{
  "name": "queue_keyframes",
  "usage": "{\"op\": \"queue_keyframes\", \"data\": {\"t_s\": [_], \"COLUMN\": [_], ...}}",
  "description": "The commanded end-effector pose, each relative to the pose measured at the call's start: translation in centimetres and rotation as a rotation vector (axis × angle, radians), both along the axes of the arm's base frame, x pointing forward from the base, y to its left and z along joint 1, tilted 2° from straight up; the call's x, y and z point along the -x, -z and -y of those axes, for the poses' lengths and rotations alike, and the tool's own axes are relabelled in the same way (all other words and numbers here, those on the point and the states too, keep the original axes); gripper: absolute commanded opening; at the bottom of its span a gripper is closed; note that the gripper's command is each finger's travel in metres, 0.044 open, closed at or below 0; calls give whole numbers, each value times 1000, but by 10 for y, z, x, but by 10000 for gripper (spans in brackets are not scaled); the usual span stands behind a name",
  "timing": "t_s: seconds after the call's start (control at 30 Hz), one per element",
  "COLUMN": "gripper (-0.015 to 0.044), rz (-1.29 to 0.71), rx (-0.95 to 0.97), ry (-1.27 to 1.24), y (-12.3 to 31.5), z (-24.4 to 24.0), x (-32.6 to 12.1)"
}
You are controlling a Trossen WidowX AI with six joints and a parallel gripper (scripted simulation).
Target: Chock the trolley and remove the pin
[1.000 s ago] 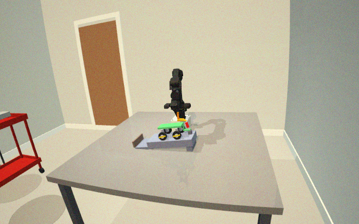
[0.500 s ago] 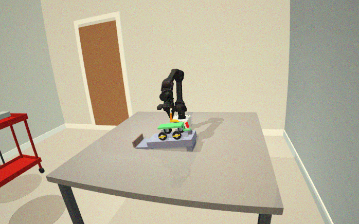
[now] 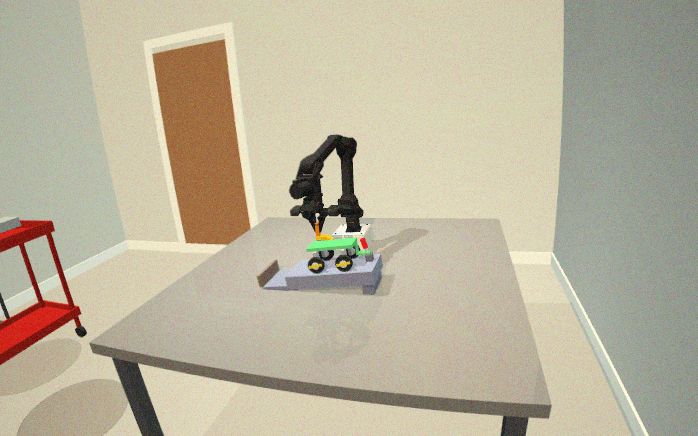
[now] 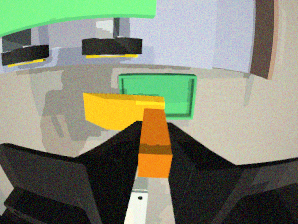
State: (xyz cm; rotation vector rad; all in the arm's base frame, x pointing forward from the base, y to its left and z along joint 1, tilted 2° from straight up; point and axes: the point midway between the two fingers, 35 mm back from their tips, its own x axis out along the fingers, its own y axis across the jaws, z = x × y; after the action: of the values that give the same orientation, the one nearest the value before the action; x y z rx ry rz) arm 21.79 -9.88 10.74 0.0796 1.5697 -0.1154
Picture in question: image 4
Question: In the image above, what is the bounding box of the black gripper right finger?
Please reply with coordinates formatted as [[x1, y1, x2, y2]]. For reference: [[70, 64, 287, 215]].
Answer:
[[166, 123, 298, 224]]

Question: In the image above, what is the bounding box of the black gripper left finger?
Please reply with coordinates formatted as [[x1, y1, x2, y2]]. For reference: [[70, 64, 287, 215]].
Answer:
[[0, 121, 142, 224]]

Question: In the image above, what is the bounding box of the yellow wheel chock with orange handle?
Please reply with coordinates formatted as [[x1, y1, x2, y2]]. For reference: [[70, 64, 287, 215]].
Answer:
[[82, 92, 173, 179]]

